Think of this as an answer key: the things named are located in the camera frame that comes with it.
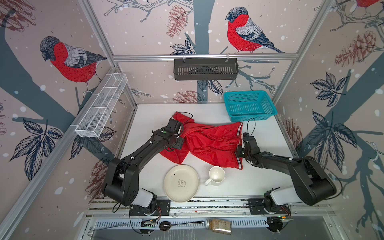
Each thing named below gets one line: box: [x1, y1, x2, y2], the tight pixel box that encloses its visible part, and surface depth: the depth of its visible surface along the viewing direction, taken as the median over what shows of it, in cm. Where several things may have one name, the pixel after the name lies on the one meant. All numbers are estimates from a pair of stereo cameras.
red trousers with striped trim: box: [159, 111, 243, 170], surface depth 92 cm
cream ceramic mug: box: [204, 166, 226, 186], surface depth 78 cm
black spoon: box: [159, 220, 204, 231], surface depth 69 cm
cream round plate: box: [163, 164, 200, 203], surface depth 83 cm
